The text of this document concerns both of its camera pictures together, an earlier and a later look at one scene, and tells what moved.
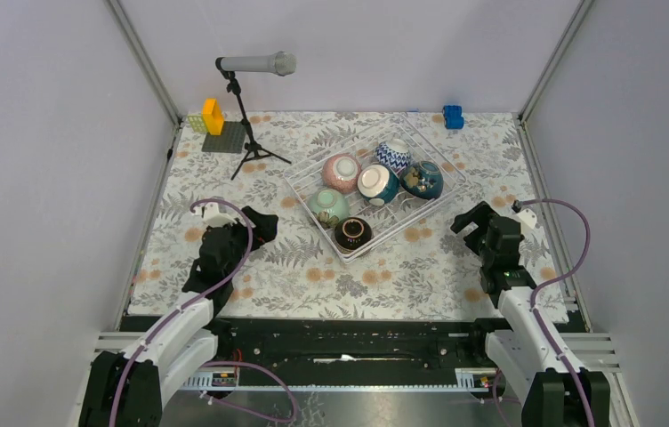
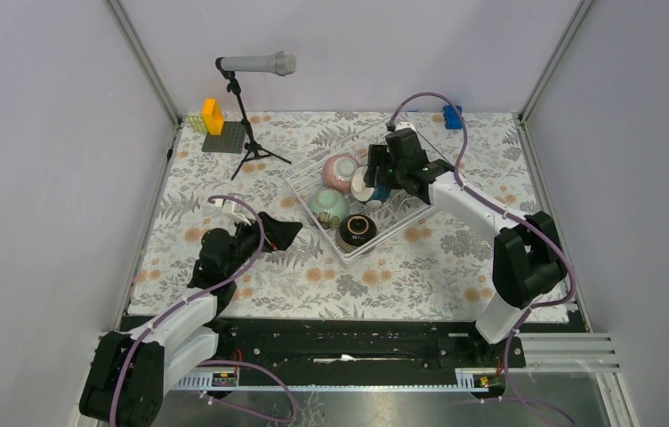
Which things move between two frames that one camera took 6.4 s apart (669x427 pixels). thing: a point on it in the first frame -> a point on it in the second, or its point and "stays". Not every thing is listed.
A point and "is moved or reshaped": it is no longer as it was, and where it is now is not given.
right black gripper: x=479 y=214 -> x=378 y=156
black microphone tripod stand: x=252 y=149 stays
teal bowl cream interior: x=377 y=184 is moved or reshaped
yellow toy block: x=213 y=116 stays
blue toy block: x=454 y=118 stays
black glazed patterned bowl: x=352 y=233 stays
